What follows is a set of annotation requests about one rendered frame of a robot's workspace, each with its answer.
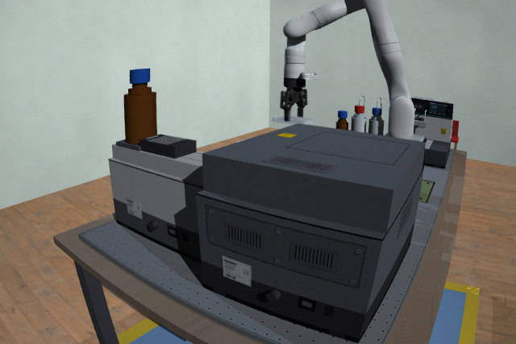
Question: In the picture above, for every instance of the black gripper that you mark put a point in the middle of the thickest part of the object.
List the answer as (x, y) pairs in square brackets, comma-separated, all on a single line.
[(292, 95)]

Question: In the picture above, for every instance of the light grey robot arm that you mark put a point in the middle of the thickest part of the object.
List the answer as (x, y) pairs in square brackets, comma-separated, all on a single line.
[(389, 55)]

